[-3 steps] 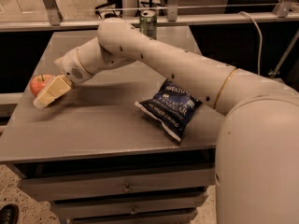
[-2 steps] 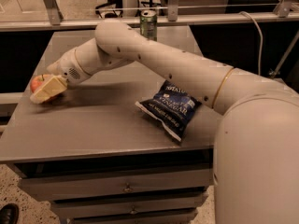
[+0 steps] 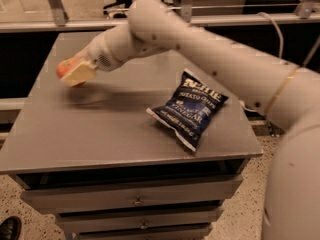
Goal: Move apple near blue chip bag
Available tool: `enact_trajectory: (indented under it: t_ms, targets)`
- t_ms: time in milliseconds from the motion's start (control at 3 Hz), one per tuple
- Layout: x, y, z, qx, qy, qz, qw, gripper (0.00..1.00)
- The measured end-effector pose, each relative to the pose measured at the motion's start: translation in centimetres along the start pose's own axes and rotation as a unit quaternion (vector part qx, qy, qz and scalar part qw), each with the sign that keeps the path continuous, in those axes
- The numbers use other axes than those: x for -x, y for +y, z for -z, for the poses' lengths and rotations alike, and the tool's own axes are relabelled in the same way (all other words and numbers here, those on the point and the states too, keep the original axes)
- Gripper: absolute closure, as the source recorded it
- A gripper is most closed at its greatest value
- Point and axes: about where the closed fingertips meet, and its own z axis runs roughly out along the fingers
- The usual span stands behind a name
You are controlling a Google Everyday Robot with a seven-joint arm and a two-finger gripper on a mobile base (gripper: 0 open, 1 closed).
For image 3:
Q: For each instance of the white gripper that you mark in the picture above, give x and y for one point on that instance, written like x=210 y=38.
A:
x=99 y=55

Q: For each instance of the red apple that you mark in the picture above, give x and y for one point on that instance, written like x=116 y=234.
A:
x=65 y=66

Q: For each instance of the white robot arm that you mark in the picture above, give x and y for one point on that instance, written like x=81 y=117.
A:
x=287 y=95

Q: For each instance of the blue kettle chip bag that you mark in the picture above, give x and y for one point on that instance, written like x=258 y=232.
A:
x=190 y=109

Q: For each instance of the grey drawer cabinet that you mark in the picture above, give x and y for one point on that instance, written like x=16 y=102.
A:
x=100 y=133

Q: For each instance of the top grey drawer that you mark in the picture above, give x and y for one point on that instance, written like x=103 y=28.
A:
x=133 y=194

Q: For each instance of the grey drawer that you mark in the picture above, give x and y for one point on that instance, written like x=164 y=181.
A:
x=181 y=232
x=142 y=219
x=133 y=194

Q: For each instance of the bottom grey drawer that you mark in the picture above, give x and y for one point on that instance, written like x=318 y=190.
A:
x=181 y=232

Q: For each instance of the black shoe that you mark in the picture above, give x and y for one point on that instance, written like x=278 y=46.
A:
x=10 y=228

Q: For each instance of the middle grey drawer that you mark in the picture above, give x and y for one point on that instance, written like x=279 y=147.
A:
x=142 y=219

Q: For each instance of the metal railing frame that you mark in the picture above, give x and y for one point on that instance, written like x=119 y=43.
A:
x=73 y=15

